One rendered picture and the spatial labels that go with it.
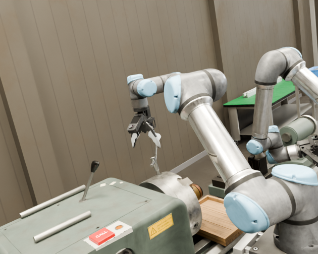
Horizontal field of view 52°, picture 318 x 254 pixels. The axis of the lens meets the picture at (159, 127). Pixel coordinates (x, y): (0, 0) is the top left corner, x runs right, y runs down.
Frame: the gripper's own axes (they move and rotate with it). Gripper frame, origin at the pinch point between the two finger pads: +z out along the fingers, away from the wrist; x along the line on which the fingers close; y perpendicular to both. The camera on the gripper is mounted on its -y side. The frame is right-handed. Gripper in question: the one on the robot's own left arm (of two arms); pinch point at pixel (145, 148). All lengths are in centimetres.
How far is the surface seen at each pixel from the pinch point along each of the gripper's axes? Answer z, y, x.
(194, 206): 20.8, -13.7, -27.7
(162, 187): 10.6, -18.0, -16.7
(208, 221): 44, 12, -21
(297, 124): 18, 97, -56
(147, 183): 10.3, -16.2, -8.3
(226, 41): -37, 430, 85
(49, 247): 8, -68, -3
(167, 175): 9.3, -9.3, -14.7
